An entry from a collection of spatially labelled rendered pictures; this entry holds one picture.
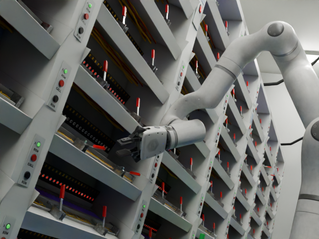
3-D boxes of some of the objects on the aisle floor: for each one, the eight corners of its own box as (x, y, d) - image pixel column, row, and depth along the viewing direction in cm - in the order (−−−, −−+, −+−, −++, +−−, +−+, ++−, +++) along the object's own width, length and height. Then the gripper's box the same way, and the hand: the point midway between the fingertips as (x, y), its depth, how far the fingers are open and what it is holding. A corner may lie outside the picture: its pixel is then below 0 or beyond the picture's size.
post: (109, 344, 156) (222, -59, 210) (98, 346, 148) (218, -74, 202) (63, 326, 164) (182, -58, 218) (49, 327, 156) (177, -72, 210)
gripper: (156, 153, 158) (111, 165, 148) (161, 112, 152) (114, 120, 141) (168, 163, 153) (122, 176, 143) (174, 120, 146) (126, 130, 136)
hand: (124, 147), depth 143 cm, fingers open, 3 cm apart
